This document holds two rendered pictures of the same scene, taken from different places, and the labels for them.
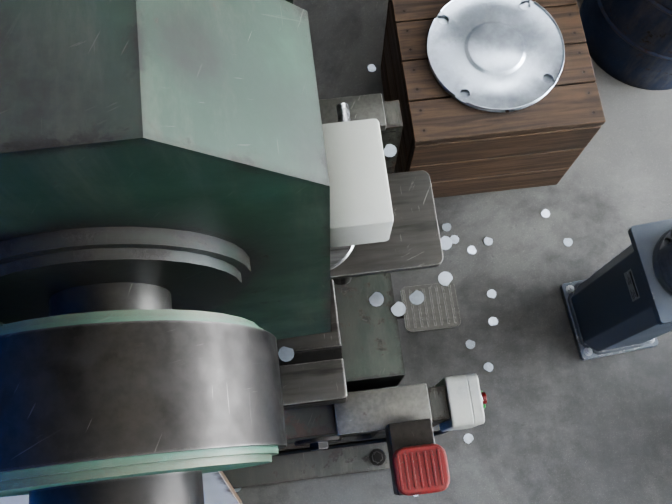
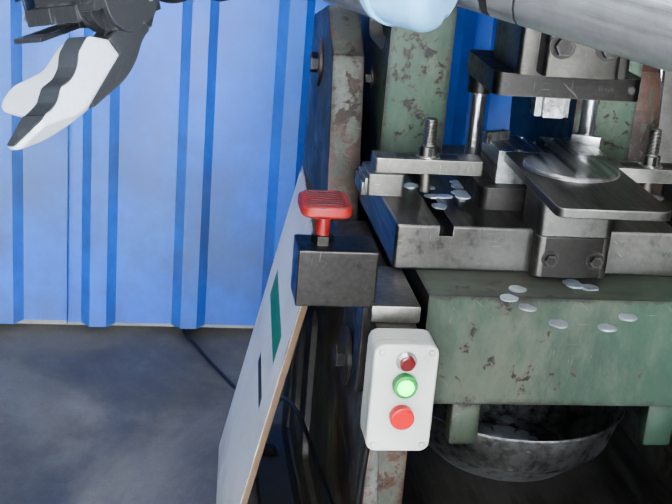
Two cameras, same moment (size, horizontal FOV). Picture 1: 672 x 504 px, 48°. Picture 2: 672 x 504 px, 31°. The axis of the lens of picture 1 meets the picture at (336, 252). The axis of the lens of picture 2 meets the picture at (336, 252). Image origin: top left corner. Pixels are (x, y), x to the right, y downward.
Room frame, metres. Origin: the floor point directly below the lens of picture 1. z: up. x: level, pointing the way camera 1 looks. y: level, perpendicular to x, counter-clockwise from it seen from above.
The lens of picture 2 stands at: (0.00, -1.49, 1.18)
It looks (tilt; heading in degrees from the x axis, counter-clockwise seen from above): 19 degrees down; 89
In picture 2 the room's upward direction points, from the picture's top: 5 degrees clockwise
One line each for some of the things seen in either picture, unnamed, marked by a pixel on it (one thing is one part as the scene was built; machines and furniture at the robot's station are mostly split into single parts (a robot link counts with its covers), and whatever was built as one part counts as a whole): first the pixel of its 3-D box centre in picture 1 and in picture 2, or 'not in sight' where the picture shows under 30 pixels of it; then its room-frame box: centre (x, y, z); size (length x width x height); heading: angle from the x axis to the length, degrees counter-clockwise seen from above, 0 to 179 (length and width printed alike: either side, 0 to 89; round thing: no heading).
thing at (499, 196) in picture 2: not in sight; (536, 183); (0.30, 0.16, 0.72); 0.20 x 0.16 x 0.03; 8
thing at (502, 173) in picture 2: not in sight; (541, 160); (0.31, 0.15, 0.76); 0.15 x 0.09 x 0.05; 8
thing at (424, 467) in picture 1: (418, 469); (322, 228); (0.01, -0.11, 0.72); 0.07 x 0.06 x 0.08; 98
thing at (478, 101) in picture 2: not in sight; (476, 112); (0.22, 0.21, 0.81); 0.02 x 0.02 x 0.14
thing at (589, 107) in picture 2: not in sight; (588, 117); (0.38, 0.23, 0.81); 0.02 x 0.02 x 0.14
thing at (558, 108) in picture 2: not in sight; (551, 102); (0.31, 0.15, 0.84); 0.05 x 0.03 x 0.04; 8
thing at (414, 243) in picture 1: (346, 239); (575, 227); (0.33, -0.01, 0.72); 0.25 x 0.14 x 0.14; 98
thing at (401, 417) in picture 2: not in sight; (401, 417); (0.12, -0.23, 0.54); 0.03 x 0.01 x 0.03; 8
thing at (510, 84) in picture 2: not in sight; (550, 83); (0.30, 0.16, 0.86); 0.20 x 0.16 x 0.05; 8
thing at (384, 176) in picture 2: not in sight; (421, 154); (0.14, 0.14, 0.76); 0.17 x 0.06 x 0.10; 8
